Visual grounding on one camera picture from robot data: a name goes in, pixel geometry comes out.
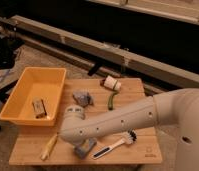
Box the blue grey sponge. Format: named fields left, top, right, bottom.
left=74, top=138, right=97, bottom=159

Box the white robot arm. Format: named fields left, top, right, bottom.
left=60, top=88, right=199, bottom=171

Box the brown block in tray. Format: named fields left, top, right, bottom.
left=32, top=98, right=47, bottom=118

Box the yellow plastic tray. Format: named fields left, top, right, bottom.
left=0, top=67, right=66, bottom=126

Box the white roll with green band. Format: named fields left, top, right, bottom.
left=100, top=75, right=121, bottom=91

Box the crumpled grey cloth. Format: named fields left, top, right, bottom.
left=73, top=91, right=94, bottom=107

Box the white black dish brush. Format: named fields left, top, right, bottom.
left=93, top=130, right=137, bottom=159

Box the long wooden beam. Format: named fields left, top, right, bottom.
left=10, top=15, right=199, bottom=88

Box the wooden folding table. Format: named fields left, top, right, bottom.
left=9, top=79, right=162, bottom=166

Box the black stand at left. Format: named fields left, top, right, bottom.
left=0, top=33, right=24, bottom=130

